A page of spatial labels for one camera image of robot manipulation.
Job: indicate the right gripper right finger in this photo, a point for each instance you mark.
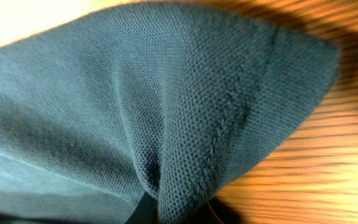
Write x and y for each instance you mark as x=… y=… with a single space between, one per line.
x=209 y=213

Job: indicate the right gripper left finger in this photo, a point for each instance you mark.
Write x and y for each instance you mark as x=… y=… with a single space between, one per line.
x=145 y=212

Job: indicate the blue polo shirt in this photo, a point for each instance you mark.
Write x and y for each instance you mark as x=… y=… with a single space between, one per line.
x=170 y=98

